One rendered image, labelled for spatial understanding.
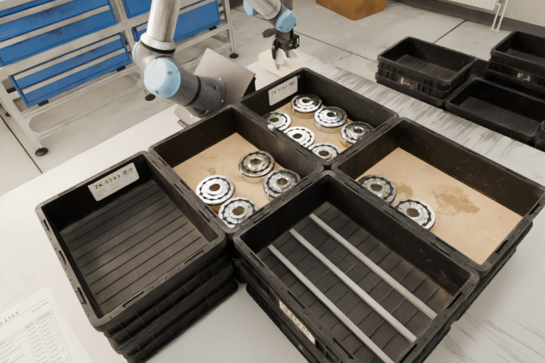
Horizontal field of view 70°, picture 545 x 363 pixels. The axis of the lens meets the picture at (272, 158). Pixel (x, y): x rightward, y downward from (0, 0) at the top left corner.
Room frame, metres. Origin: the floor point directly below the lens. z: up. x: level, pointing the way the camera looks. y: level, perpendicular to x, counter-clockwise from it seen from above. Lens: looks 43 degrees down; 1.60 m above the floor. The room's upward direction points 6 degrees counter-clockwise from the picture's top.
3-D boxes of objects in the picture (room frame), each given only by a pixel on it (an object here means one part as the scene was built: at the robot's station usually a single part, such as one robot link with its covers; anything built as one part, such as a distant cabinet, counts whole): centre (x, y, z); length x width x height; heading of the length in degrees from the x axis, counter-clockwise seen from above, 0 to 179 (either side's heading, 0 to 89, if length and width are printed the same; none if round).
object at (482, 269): (0.60, -0.37, 0.92); 0.40 x 0.30 x 0.02; 36
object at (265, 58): (1.50, -0.08, 0.75); 0.24 x 0.06 x 0.06; 40
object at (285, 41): (1.48, -0.10, 0.90); 0.09 x 0.08 x 0.12; 39
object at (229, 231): (0.75, 0.11, 0.92); 0.40 x 0.30 x 0.02; 36
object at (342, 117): (0.97, -0.20, 0.86); 0.10 x 0.10 x 0.01
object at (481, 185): (0.60, -0.37, 0.87); 0.40 x 0.30 x 0.11; 36
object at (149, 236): (0.57, 0.35, 0.87); 0.40 x 0.30 x 0.11; 36
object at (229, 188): (0.70, 0.16, 0.86); 0.10 x 0.10 x 0.01
